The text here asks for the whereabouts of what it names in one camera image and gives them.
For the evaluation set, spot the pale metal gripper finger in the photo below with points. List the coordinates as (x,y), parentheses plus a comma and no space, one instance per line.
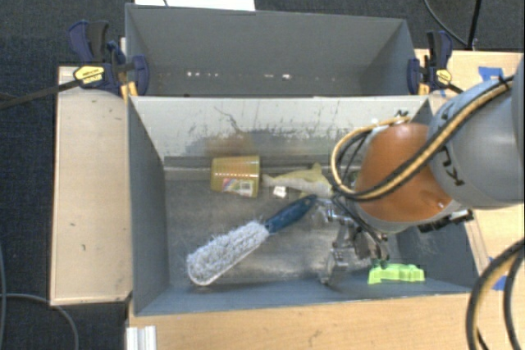
(343,260)
(328,274)

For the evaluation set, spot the yellow and white toy fish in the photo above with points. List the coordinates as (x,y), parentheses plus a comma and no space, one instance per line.
(305,180)

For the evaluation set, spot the yellow can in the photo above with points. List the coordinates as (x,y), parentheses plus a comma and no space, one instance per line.
(236,175)

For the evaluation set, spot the grey metal bin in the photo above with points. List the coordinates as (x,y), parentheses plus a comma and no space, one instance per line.
(254,53)

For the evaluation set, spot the pale wood board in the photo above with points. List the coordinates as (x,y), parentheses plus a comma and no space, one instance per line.
(90,196)

